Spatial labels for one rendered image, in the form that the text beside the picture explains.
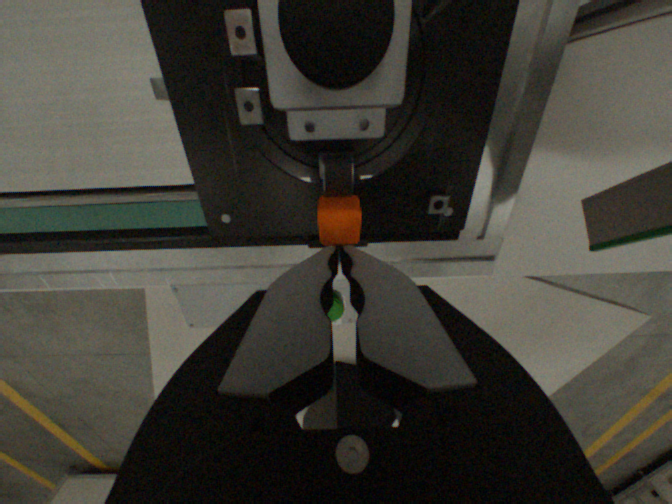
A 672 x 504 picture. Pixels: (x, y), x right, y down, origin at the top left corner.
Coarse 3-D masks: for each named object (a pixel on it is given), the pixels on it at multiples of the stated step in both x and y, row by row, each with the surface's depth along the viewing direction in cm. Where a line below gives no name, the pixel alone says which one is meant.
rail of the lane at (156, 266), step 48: (0, 240) 28; (48, 240) 27; (96, 240) 27; (144, 240) 27; (192, 240) 26; (240, 240) 26; (288, 240) 26; (384, 240) 25; (432, 240) 25; (480, 240) 25; (0, 288) 27
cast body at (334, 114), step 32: (288, 0) 6; (320, 0) 6; (352, 0) 6; (384, 0) 6; (288, 32) 6; (320, 32) 6; (352, 32) 6; (384, 32) 6; (288, 64) 7; (320, 64) 6; (352, 64) 6; (384, 64) 7; (288, 96) 8; (320, 96) 8; (352, 96) 8; (384, 96) 8; (288, 128) 11; (320, 128) 11; (352, 128) 11; (384, 128) 11
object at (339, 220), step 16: (336, 160) 11; (352, 160) 11; (336, 176) 11; (352, 176) 11; (336, 192) 11; (352, 192) 11; (320, 208) 11; (336, 208) 11; (352, 208) 11; (320, 224) 11; (336, 224) 11; (352, 224) 11; (320, 240) 12; (336, 240) 12; (352, 240) 12
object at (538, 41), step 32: (544, 0) 16; (576, 0) 16; (512, 32) 16; (544, 32) 16; (512, 64) 17; (544, 64) 17; (512, 96) 18; (544, 96) 18; (512, 128) 20; (512, 160) 21; (480, 192) 22; (512, 192) 22; (480, 224) 24
